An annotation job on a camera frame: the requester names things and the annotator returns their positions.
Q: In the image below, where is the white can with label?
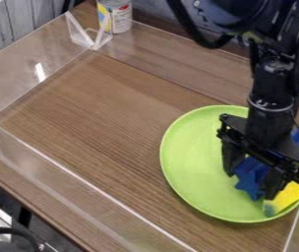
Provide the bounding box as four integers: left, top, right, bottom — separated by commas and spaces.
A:
96, 0, 133, 34

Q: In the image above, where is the clear acrylic front barrier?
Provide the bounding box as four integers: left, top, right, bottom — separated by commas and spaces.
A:
0, 127, 197, 252

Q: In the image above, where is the green plate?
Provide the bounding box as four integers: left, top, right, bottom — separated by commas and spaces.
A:
159, 105, 299, 223

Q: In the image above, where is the yellow toy banana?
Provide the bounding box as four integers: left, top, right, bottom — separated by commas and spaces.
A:
262, 182, 299, 217

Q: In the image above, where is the clear acrylic corner bracket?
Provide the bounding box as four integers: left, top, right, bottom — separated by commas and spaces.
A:
66, 12, 113, 51

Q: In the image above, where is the black cable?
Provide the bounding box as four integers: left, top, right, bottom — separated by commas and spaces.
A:
0, 225, 42, 252

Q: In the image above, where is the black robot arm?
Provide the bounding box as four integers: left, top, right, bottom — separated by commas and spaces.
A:
167, 0, 299, 200

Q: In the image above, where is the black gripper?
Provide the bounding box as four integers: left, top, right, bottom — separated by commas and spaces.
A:
217, 99, 299, 200

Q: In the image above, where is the blue cross-shaped block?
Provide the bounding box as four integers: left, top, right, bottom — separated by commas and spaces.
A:
233, 127, 299, 202

